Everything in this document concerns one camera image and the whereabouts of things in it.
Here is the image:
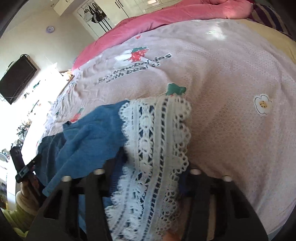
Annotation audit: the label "pink strawberry print bedsheet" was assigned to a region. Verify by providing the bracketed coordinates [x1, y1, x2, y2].
[21, 18, 296, 235]

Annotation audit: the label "black wall television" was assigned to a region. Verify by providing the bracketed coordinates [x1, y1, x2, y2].
[0, 54, 37, 104]

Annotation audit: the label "pink folded quilt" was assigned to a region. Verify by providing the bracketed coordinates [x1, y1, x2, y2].
[72, 0, 253, 70]

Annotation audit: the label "hanging bags on door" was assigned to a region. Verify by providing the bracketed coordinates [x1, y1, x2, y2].
[82, 1, 112, 33]

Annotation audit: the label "striped purple pillow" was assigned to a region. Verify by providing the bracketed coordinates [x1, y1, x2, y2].
[248, 3, 293, 39]

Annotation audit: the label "white wardrobe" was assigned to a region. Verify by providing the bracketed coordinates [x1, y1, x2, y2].
[53, 0, 178, 40]

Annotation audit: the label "round wall clock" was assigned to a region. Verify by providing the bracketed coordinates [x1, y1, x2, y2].
[46, 26, 55, 34]

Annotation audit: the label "blue denim lace-trimmed pants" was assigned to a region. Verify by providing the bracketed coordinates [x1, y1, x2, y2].
[35, 95, 191, 240]

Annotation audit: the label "left hand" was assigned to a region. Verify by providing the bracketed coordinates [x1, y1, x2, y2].
[18, 175, 39, 211]

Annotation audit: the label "green sleeved left forearm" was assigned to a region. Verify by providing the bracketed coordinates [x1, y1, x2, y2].
[1, 191, 39, 240]

